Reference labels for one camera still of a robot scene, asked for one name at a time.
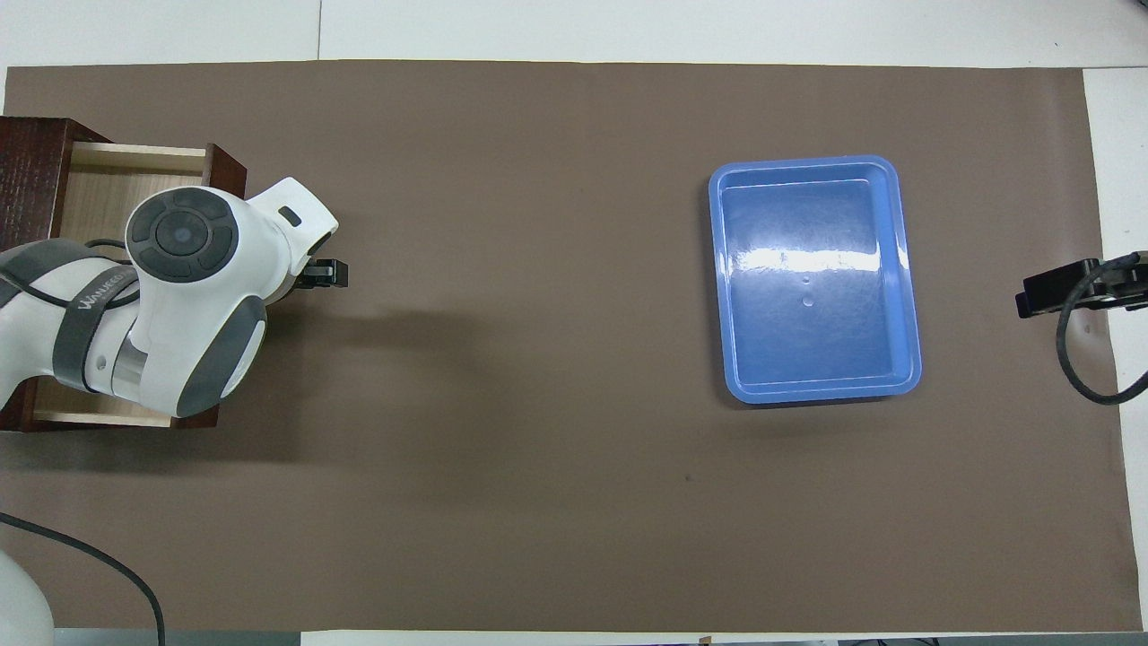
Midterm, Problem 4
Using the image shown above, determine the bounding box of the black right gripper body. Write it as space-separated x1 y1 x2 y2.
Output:
1090 251 1148 313

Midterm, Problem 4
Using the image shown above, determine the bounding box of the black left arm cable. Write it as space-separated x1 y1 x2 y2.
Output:
0 238 168 646

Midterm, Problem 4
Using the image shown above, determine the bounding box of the wooden drawer with white handle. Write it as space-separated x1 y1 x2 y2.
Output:
32 141 248 430

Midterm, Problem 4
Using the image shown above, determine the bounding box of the blue plastic tray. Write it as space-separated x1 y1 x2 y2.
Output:
708 155 924 406

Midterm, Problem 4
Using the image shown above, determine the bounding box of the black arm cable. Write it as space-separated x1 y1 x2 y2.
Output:
1056 251 1148 407
0 238 168 646

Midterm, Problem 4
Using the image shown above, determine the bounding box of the brown table mat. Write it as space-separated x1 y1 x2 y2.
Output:
0 60 1144 633

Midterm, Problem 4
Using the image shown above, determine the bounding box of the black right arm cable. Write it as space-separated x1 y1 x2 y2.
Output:
1056 251 1148 407

